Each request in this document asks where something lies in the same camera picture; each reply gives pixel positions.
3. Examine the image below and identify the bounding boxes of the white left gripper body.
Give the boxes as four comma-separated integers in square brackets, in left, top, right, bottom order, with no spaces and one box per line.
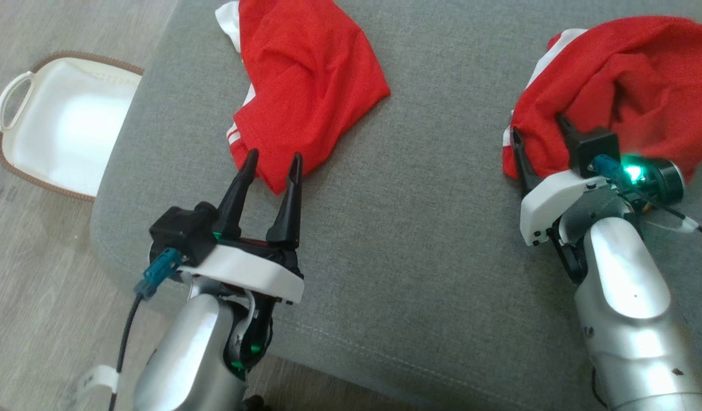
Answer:
[177,237,305,304]

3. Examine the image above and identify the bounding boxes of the red and white garment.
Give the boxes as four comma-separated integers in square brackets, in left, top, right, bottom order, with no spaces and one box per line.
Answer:
[501,15,702,184]

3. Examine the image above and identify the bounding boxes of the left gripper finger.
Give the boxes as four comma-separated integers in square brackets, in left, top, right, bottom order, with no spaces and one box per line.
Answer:
[217,150,259,240]
[265,152,304,249]

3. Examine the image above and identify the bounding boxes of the white basket with brown rim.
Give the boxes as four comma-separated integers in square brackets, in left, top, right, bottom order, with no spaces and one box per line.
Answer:
[0,50,144,202]

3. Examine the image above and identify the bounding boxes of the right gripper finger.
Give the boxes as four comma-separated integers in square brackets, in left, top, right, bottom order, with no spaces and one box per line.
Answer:
[556,113,583,155]
[512,127,543,195]

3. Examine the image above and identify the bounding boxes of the cable with teal connector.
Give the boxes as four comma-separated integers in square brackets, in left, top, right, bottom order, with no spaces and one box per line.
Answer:
[592,154,702,249]
[107,247,182,411]

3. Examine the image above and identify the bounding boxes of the right cable with teal connector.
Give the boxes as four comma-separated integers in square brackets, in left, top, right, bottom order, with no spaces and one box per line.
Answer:
[592,154,702,249]

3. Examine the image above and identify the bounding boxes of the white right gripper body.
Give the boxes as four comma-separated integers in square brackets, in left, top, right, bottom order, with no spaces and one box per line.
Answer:
[519,168,611,247]

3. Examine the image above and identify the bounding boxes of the grey sofa seat cushion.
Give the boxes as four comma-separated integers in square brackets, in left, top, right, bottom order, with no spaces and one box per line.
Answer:
[90,0,702,411]

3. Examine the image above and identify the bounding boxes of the left cable with teal connector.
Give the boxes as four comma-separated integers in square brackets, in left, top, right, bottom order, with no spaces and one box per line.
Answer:
[107,247,182,411]

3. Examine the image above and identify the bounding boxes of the red jersey with dark lettering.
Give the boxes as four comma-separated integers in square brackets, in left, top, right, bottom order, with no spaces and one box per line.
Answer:
[214,0,392,196]

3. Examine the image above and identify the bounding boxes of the white label on cable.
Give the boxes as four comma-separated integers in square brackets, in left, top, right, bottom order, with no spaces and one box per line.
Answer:
[77,365,123,400]

